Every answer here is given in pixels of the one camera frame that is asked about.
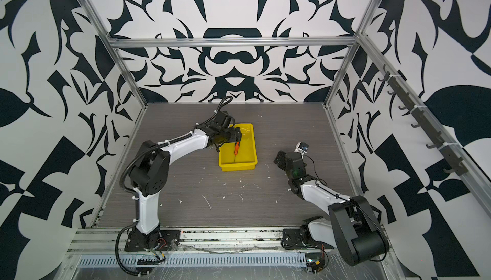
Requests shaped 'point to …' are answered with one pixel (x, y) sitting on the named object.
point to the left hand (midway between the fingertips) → (238, 131)
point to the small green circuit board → (315, 266)
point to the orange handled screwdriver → (236, 149)
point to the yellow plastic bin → (247, 158)
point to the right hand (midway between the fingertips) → (286, 154)
